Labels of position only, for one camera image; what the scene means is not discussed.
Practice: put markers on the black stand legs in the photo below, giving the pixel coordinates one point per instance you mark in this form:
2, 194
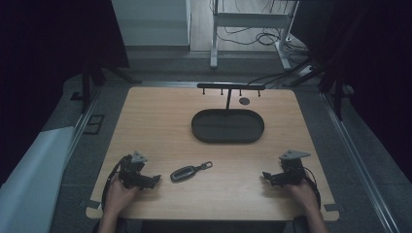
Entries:
330, 81
94, 81

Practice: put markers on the black key rack with tray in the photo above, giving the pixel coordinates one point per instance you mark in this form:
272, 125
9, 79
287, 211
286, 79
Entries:
227, 126

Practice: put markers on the grey tape piece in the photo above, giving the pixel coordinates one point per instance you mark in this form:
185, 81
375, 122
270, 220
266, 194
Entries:
90, 204

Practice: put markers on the black round table grommet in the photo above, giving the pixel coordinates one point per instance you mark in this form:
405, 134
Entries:
244, 101

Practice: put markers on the white cabinet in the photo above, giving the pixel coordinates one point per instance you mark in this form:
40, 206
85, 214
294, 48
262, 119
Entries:
150, 22

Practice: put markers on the person's left hand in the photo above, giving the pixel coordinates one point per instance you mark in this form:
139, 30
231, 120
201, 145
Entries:
118, 197

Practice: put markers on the white paper roll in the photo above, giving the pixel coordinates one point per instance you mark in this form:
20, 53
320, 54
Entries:
30, 184

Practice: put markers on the dark curtain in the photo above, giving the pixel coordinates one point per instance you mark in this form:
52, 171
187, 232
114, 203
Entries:
372, 71
48, 64

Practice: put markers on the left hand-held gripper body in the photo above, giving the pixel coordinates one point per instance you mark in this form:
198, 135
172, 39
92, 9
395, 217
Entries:
129, 170

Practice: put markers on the white desk frame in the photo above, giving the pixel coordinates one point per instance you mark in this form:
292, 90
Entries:
249, 20

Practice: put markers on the black car key fob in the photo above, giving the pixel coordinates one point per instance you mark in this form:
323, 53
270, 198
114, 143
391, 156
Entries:
184, 173

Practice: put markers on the metal floor rail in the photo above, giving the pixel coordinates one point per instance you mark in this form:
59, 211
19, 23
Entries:
83, 121
359, 155

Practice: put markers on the white power strip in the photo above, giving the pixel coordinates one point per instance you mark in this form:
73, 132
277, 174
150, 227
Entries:
305, 71

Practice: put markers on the person's right hand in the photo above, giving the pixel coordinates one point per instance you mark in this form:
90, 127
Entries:
306, 197

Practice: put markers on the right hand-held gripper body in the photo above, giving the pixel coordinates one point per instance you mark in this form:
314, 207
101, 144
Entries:
292, 170

